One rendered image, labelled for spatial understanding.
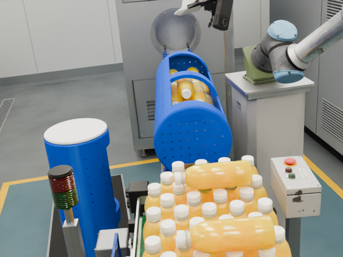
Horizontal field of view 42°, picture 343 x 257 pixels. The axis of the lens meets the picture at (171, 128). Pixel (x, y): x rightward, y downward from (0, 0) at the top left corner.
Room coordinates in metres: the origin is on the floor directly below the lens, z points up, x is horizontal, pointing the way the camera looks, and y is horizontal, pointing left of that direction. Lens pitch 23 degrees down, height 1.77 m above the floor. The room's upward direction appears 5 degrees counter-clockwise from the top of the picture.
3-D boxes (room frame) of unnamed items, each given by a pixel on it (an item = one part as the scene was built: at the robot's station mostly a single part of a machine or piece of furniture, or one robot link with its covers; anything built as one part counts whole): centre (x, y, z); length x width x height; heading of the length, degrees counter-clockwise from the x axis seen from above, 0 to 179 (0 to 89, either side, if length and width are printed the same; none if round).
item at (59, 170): (1.02, 0.29, 1.18); 0.06 x 0.06 x 0.16
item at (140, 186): (1.35, 0.13, 0.95); 0.10 x 0.07 x 0.10; 89
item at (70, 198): (1.02, 0.29, 1.18); 0.06 x 0.06 x 0.05
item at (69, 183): (1.02, 0.29, 1.23); 0.06 x 0.06 x 0.04
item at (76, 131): (1.84, 0.43, 1.03); 0.28 x 0.28 x 0.01
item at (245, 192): (1.08, -0.19, 1.11); 0.04 x 0.04 x 0.02
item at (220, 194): (1.08, -0.12, 1.11); 0.04 x 0.04 x 0.02
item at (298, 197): (1.19, -0.36, 1.05); 0.20 x 0.10 x 0.10; 179
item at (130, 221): (1.17, 0.15, 0.94); 0.03 x 0.02 x 0.08; 179
